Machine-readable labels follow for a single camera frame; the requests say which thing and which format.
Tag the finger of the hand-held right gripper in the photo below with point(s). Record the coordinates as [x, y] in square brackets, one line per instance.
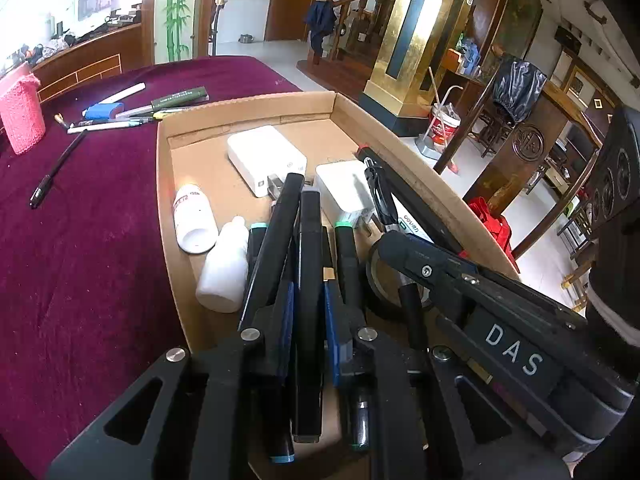
[450, 272]
[415, 317]

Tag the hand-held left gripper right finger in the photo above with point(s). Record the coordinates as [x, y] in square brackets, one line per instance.
[334, 325]

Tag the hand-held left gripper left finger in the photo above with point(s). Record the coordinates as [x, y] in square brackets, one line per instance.
[287, 322]

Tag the black tape roll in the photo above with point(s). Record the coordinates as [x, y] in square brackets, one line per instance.
[380, 305]

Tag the black marker with green caps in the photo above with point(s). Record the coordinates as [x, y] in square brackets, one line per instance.
[347, 265]

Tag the black marker pen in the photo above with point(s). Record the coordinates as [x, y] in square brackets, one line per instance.
[309, 260]
[277, 240]

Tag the black marker with teal caps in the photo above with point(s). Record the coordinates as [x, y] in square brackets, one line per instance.
[257, 250]

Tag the plain white plastic bottle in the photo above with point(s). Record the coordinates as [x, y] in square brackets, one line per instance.
[222, 270]

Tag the white square power adapter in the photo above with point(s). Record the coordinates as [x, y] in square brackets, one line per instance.
[342, 185]

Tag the cardboard box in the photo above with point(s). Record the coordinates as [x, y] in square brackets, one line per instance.
[210, 160]

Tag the red bag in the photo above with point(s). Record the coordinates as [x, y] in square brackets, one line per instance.
[492, 235]

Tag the black looped clip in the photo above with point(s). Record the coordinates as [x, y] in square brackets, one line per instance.
[382, 200]

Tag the white bottle with red label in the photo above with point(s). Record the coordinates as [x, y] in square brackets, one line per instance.
[192, 215]

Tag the white red plastic bucket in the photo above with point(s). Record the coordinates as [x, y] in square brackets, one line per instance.
[445, 127]

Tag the wooden chair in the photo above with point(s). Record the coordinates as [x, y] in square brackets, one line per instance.
[480, 130]

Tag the white rectangular power adapter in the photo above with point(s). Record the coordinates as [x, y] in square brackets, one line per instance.
[265, 152]

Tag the black plastic bag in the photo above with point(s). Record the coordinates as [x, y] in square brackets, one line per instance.
[520, 90]

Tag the maroon velvet tablecloth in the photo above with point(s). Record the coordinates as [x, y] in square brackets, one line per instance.
[90, 260]

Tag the gold black pillar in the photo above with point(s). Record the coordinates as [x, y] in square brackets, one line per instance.
[415, 35]

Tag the wooden staircase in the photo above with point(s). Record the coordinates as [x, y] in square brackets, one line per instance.
[360, 45]

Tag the long white pen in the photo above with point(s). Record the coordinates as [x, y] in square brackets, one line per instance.
[100, 126]

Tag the black ballpoint pen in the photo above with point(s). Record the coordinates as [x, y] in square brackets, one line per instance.
[57, 170]

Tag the blue lighter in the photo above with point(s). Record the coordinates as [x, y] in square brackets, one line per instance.
[105, 111]

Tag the blue jacket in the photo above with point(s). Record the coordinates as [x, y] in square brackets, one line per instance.
[320, 25]

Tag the white round stick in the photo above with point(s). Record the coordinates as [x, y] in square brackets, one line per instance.
[122, 94]

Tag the small yellow black brush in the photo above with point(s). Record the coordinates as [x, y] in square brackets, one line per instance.
[61, 121]

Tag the brown wooden door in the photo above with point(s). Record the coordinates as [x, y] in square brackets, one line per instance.
[292, 0]

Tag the wooden cabinet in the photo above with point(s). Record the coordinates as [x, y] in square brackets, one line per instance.
[85, 65]

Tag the bamboo painted panel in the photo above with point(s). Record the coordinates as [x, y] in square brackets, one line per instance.
[175, 10]

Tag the pink knitted container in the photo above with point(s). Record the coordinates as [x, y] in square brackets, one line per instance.
[20, 115]

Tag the pile of cabinet clutter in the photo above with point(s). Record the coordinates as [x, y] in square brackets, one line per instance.
[65, 40]

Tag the carved wooden post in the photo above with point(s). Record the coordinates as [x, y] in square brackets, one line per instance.
[535, 160]

